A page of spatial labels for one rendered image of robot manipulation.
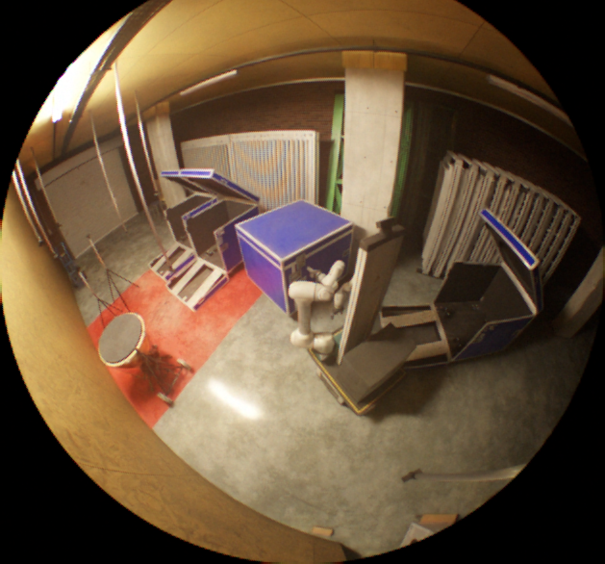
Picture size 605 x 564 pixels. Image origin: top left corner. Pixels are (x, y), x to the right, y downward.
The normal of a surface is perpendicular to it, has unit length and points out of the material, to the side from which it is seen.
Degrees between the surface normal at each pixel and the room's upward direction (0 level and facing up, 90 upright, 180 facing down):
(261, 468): 0
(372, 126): 90
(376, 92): 90
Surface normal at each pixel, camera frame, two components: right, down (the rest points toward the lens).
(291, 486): -0.03, -0.77
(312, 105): -0.45, 0.57
